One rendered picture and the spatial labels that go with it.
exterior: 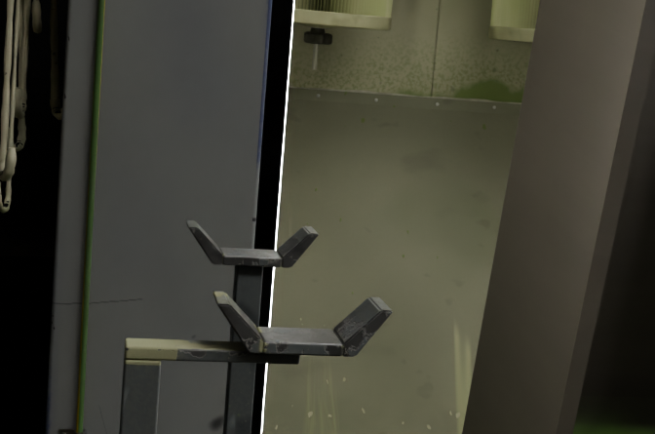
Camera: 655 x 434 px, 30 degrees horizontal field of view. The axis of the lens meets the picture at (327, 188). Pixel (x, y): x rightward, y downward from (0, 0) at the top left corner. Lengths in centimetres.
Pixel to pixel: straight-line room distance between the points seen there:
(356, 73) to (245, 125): 194
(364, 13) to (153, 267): 164
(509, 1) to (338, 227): 65
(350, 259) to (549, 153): 112
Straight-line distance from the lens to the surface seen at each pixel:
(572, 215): 173
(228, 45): 111
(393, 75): 306
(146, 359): 55
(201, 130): 111
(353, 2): 268
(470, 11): 311
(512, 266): 194
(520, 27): 282
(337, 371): 276
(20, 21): 119
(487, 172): 305
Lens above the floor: 124
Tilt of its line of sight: 7 degrees down
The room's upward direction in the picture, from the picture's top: 5 degrees clockwise
